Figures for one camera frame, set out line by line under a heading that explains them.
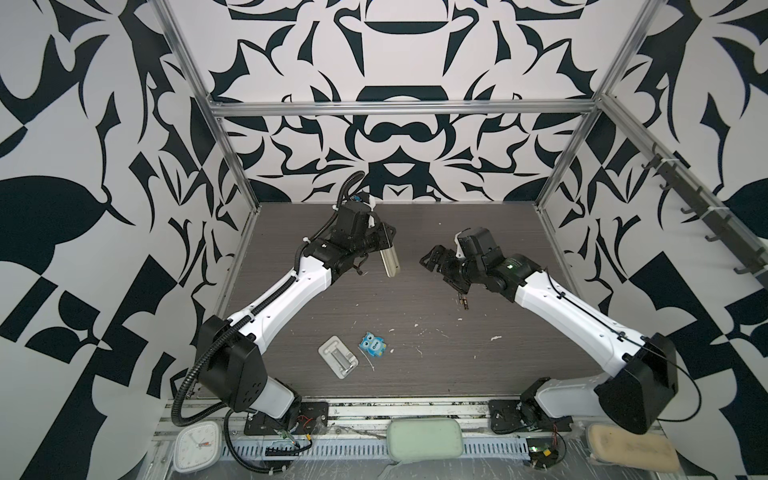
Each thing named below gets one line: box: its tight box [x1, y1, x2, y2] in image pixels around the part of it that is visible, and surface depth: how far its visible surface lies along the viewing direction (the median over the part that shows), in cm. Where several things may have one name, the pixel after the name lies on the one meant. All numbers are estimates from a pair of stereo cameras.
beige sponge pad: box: [587, 423, 681, 473], surface depth 69 cm
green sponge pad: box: [387, 418, 464, 462], surface depth 71 cm
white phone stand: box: [318, 335, 359, 380], surface depth 85 cm
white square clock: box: [173, 420, 220, 473], surface depth 69 cm
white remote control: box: [379, 245, 401, 278], surface depth 77 cm
